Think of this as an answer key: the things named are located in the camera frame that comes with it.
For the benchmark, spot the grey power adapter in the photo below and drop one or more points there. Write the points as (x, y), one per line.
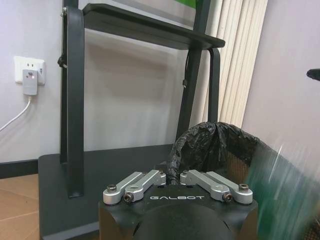
(30, 82)

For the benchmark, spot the black plastic bin liner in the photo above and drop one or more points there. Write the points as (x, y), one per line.
(200, 147)

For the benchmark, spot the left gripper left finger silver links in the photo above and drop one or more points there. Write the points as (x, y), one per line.
(136, 185)

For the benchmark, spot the black rounded object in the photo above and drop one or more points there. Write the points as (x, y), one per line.
(313, 74)

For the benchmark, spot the beige vertical blind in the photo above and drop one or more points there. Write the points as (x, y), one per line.
(238, 62)

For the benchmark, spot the black metal display stand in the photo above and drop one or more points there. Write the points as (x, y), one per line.
(130, 120)

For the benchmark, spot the white wall socket plate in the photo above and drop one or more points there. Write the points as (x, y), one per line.
(29, 70)

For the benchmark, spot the mesh trash bin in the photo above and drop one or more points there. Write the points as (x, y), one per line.
(282, 190)

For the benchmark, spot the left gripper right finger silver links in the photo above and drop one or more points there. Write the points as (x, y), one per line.
(215, 185)

